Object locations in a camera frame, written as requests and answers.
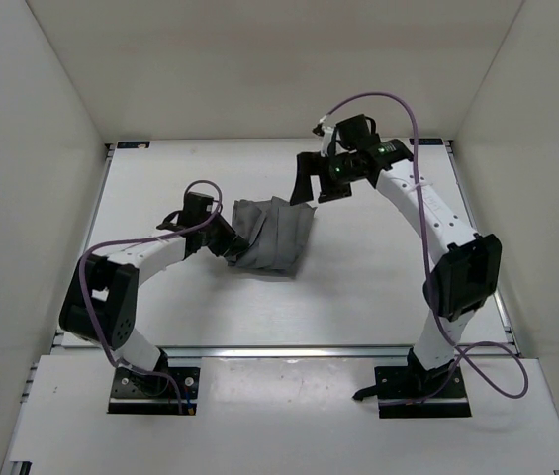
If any dark label sticker left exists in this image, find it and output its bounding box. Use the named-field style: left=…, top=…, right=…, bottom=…
left=116, top=141, right=150, bottom=149

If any grey pleated skirt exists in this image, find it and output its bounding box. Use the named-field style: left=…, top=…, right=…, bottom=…
left=228, top=196, right=317, bottom=275

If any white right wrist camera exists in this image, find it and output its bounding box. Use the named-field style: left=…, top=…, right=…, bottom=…
left=312, top=115, right=337, bottom=157

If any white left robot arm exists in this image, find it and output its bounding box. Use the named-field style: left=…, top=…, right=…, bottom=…
left=59, top=192, right=249, bottom=394

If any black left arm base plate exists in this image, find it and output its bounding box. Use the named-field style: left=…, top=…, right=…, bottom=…
left=108, top=363, right=201, bottom=416

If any dark label sticker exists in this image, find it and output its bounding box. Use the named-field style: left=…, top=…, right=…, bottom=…
left=116, top=141, right=150, bottom=149
left=418, top=138, right=444, bottom=146

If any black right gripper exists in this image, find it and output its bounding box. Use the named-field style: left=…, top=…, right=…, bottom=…
left=290, top=153, right=356, bottom=209

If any dark label sticker right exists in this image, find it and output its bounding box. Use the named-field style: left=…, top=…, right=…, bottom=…
left=418, top=138, right=444, bottom=146

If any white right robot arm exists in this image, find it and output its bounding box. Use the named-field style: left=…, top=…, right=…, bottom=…
left=290, top=114, right=502, bottom=397

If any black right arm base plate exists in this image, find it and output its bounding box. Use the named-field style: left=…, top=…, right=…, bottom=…
left=352, top=349, right=472, bottom=420

